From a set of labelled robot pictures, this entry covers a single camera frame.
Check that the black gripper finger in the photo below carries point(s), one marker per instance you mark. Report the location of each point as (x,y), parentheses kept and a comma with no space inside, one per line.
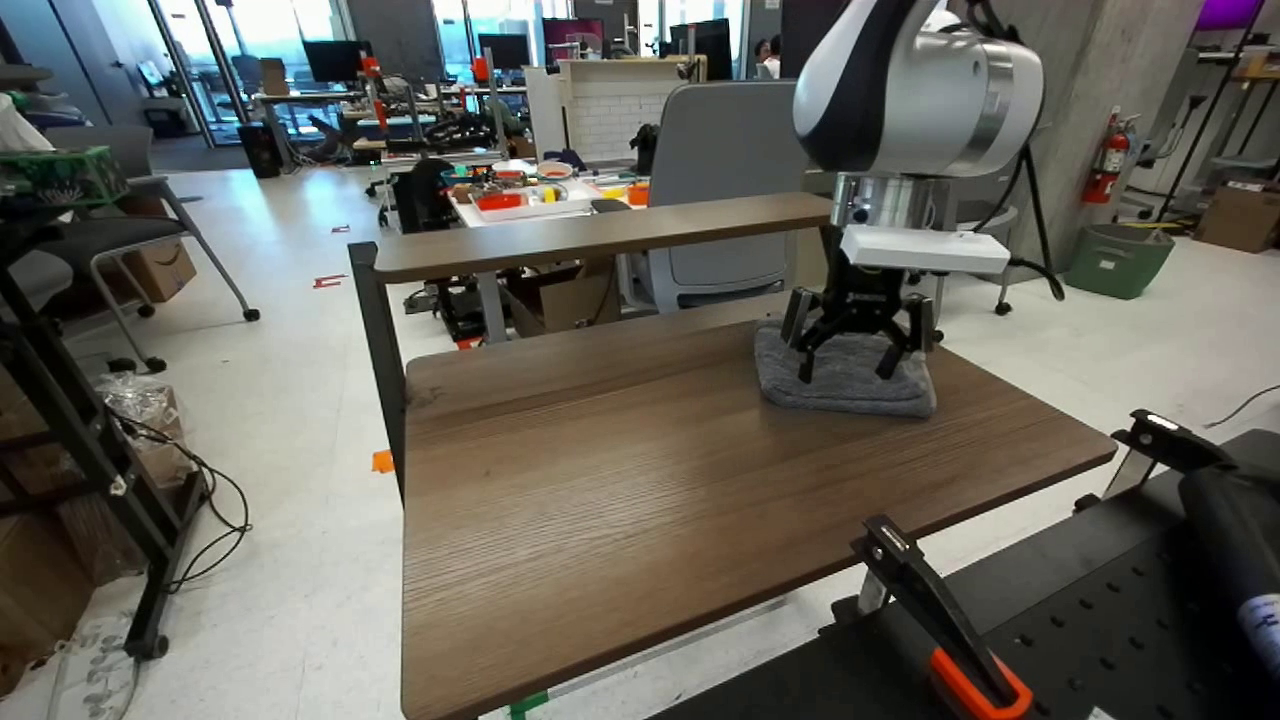
(908,335)
(805,335)

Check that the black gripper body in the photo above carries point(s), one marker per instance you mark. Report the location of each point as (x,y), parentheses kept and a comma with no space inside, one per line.
(862,291)

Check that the grey towel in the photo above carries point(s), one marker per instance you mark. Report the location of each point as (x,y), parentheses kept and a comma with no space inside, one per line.
(843,385)

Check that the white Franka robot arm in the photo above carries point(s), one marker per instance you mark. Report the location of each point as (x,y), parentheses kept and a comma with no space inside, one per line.
(923,102)

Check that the grey high-back office chair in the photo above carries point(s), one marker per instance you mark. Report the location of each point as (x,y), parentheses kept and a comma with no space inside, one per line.
(724,144)

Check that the green plastic bin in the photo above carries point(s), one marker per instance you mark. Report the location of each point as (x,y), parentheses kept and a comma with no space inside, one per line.
(1116,262)

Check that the raised wooden shelf board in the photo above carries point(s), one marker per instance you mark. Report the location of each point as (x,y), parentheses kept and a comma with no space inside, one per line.
(602,234)

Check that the open cardboard box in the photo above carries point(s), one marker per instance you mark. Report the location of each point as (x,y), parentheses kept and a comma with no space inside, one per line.
(563,303)

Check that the red fire extinguisher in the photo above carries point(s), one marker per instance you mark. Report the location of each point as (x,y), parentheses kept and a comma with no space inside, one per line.
(1104,163)

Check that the black silver bar clamp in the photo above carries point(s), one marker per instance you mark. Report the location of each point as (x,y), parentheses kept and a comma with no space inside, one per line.
(1161,443)

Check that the black orange bar clamp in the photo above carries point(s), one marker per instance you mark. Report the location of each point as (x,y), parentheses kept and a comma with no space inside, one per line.
(943,613)

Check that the white board panel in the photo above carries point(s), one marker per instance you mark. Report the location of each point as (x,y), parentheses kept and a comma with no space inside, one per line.
(612,113)

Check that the white cluttered work table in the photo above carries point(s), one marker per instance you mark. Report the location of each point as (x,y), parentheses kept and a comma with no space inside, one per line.
(535,196)

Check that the black perforated mounting board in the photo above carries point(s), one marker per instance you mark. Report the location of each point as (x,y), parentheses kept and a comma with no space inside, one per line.
(1104,625)

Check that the black cylindrical roll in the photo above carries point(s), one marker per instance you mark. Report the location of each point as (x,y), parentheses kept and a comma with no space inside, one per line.
(1232,541)

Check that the black backpack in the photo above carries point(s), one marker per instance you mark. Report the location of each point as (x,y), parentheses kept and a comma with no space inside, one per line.
(421,196)

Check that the orange floor tape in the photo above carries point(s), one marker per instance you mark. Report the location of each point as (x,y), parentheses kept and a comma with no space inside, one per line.
(382,460)

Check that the small black monitor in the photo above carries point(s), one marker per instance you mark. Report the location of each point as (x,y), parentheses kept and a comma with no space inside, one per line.
(334,63)

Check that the small cardboard box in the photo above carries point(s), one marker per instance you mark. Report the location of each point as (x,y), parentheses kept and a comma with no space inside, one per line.
(156,268)

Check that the black metal rack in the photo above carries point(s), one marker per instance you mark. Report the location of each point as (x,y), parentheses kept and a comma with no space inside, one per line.
(81,426)

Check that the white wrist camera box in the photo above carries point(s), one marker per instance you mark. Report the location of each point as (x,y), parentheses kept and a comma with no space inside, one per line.
(924,250)

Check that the cardboard box by wall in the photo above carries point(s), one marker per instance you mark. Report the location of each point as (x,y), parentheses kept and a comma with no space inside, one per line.
(1240,219)

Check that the black table frame post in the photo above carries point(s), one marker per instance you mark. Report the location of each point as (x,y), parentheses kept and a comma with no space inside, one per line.
(378,347)

